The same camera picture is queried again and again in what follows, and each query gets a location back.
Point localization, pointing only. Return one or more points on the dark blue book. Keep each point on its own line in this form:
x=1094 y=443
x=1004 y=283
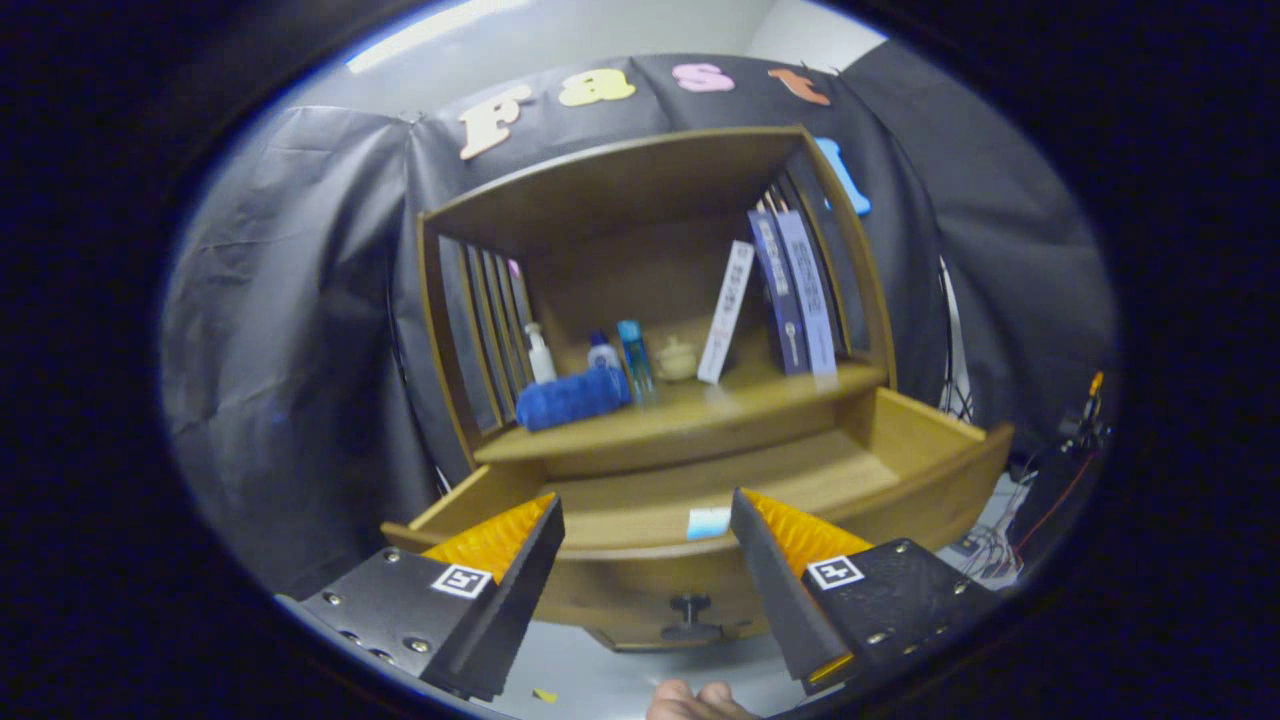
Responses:
x=780 y=290

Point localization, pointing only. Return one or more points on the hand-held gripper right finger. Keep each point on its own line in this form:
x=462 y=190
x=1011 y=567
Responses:
x=775 y=600

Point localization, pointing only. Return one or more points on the beige lidded teacup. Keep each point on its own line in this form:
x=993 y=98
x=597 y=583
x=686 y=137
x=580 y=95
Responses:
x=677 y=362

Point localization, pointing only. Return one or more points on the wooden cabinet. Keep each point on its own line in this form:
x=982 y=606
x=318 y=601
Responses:
x=640 y=270

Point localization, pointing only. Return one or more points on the wooden countertop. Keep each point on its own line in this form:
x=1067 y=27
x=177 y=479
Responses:
x=720 y=400

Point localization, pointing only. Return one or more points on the orange and black clamp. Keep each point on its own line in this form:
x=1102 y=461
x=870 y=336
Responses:
x=1085 y=430

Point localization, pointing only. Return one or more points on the white book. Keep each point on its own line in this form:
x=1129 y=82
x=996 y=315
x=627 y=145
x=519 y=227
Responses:
x=727 y=310

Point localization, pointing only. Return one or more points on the clear blue bottle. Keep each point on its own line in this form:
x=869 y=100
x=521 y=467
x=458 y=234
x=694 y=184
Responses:
x=633 y=355

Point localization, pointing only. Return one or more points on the black tripod stand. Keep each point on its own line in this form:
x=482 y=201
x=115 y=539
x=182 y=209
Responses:
x=958 y=400

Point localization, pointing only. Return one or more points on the light blue tube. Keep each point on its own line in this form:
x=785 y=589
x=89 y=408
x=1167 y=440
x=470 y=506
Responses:
x=708 y=523

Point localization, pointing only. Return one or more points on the white bottle with blue cap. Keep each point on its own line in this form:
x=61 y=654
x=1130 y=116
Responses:
x=602 y=355

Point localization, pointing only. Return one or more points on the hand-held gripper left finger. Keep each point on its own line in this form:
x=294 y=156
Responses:
x=520 y=600

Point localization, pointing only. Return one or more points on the white pump bottle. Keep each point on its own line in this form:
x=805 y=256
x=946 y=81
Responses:
x=541 y=360

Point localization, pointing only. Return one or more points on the black backdrop cloth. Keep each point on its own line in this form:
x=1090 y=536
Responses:
x=290 y=330

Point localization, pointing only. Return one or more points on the blue towel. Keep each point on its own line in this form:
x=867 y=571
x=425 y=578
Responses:
x=570 y=398

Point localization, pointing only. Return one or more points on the light purple book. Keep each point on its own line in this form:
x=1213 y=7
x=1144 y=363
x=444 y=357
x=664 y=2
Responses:
x=812 y=300

